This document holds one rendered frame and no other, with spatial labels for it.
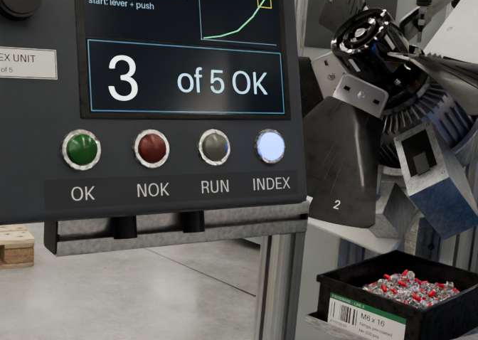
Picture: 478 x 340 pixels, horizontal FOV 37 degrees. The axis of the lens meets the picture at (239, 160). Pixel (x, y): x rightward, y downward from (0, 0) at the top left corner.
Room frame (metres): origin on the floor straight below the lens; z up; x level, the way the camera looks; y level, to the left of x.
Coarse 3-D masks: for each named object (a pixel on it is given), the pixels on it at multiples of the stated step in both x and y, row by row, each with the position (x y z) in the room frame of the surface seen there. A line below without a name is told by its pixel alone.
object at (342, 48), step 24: (360, 24) 1.30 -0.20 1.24; (384, 24) 1.25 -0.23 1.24; (336, 48) 1.28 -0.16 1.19; (360, 48) 1.24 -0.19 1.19; (384, 48) 1.24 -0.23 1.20; (408, 48) 1.28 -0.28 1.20; (360, 72) 1.27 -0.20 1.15; (384, 72) 1.26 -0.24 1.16; (408, 72) 1.29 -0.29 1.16; (408, 96) 1.27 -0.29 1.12
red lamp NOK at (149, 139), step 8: (136, 136) 0.48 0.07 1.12; (144, 136) 0.48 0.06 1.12; (152, 136) 0.48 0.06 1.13; (160, 136) 0.49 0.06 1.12; (136, 144) 0.47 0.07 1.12; (144, 144) 0.47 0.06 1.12; (152, 144) 0.47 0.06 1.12; (160, 144) 0.48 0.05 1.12; (168, 144) 0.49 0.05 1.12; (136, 152) 0.47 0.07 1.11; (144, 152) 0.47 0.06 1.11; (152, 152) 0.47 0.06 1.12; (160, 152) 0.48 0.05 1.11; (168, 152) 0.49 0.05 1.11; (136, 160) 0.47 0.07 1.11; (144, 160) 0.47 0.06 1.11; (152, 160) 0.47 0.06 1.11; (160, 160) 0.48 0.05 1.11
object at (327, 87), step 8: (320, 56) 1.37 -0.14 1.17; (328, 56) 1.36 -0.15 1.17; (312, 64) 1.37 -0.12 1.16; (320, 64) 1.37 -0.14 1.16; (328, 64) 1.36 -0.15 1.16; (336, 64) 1.35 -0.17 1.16; (320, 72) 1.37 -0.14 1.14; (328, 72) 1.36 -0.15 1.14; (336, 72) 1.35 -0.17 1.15; (344, 72) 1.34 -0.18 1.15; (320, 80) 1.37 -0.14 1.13; (328, 80) 1.36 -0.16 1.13; (336, 80) 1.35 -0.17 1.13; (320, 88) 1.36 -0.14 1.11; (328, 88) 1.36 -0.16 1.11
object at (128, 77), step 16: (96, 48) 0.48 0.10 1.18; (112, 48) 0.48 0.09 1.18; (128, 48) 0.49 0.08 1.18; (144, 48) 0.50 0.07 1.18; (96, 64) 0.47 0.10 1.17; (112, 64) 0.48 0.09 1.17; (128, 64) 0.49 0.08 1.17; (144, 64) 0.49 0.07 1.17; (96, 80) 0.47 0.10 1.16; (112, 80) 0.48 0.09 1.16; (128, 80) 0.48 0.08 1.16; (144, 80) 0.49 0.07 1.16; (96, 96) 0.47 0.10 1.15; (112, 96) 0.47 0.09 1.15; (128, 96) 0.48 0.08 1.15; (144, 96) 0.49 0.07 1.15; (96, 112) 0.47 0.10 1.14; (112, 112) 0.47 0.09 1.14; (128, 112) 0.48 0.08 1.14; (144, 112) 0.49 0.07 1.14
